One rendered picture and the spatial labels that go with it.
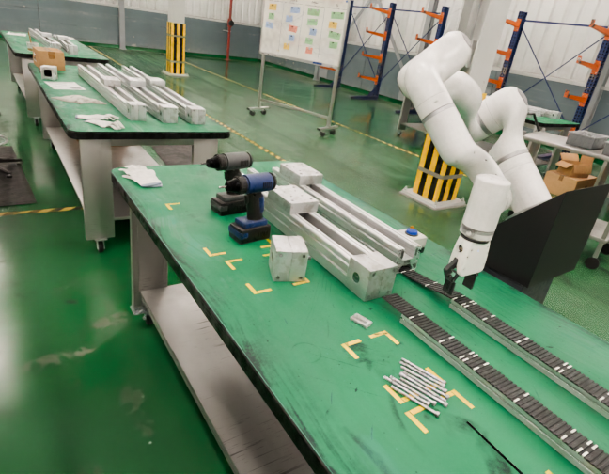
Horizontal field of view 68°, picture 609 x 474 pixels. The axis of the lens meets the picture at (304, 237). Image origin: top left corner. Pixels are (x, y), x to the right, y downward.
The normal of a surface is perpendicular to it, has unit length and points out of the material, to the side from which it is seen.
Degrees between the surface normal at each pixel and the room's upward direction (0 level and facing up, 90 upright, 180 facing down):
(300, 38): 90
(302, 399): 0
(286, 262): 90
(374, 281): 90
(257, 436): 0
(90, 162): 90
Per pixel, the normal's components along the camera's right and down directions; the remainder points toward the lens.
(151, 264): 0.55, 0.42
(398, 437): 0.14, -0.90
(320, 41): -0.59, 0.26
